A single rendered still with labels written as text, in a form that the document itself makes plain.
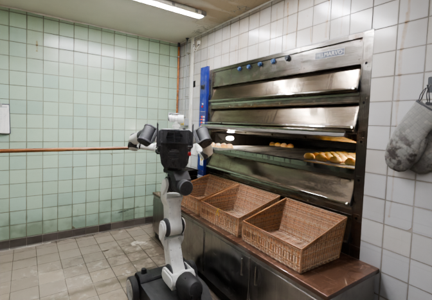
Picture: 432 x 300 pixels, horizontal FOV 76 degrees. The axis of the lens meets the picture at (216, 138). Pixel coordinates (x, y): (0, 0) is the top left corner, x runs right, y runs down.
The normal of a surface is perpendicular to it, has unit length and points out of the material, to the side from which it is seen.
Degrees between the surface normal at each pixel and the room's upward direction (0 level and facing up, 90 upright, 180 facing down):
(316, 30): 90
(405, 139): 86
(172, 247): 67
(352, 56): 90
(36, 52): 90
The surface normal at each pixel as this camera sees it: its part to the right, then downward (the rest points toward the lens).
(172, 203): 0.56, -0.10
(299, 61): -0.82, 0.02
